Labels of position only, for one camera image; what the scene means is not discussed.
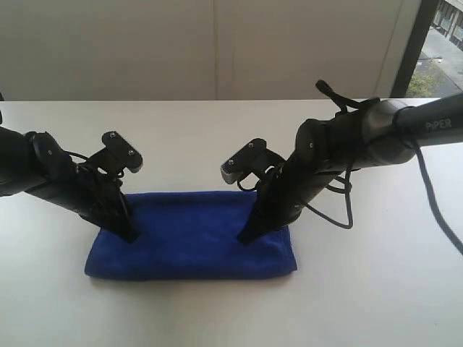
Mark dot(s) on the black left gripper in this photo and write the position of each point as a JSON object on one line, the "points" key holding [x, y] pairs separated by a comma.
{"points": [[91, 189]]}

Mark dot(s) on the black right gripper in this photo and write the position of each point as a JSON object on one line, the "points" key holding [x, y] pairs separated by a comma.
{"points": [[307, 171]]}

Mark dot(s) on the blue microfibre cloth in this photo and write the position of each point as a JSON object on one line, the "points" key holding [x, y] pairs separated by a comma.
{"points": [[190, 236]]}

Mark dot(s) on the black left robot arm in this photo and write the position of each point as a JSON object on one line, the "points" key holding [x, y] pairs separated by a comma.
{"points": [[14, 164]]}

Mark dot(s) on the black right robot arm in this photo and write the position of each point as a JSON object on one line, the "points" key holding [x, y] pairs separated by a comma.
{"points": [[365, 134]]}

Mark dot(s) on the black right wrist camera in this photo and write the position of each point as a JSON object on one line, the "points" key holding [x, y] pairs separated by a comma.
{"points": [[253, 158]]}

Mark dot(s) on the black window frame post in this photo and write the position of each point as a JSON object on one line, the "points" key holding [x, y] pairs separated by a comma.
{"points": [[415, 42]]}

